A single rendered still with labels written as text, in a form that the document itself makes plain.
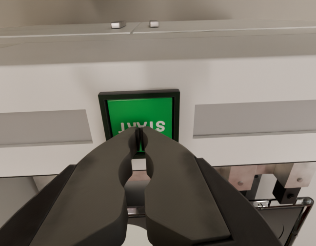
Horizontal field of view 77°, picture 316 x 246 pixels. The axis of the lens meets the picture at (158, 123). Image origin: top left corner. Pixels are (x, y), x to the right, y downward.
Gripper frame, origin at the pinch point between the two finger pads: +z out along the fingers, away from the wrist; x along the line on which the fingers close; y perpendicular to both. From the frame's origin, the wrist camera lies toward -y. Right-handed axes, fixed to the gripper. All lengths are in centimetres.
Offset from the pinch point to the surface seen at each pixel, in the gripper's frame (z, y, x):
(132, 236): 8.1, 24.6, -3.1
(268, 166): 10.0, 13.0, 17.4
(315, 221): 16, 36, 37
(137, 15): 98, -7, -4
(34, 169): 2.1, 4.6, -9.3
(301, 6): 98, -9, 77
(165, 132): 1.6, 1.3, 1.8
